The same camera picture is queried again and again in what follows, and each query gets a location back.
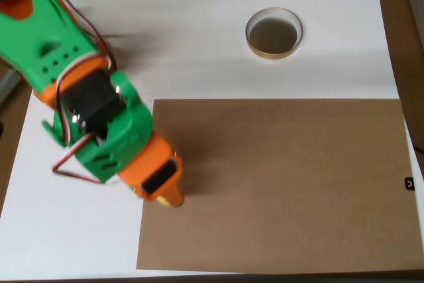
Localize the brown cardboard sheet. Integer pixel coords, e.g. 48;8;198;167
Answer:
136;98;424;274

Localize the large white base panel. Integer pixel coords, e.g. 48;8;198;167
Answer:
0;0;424;279

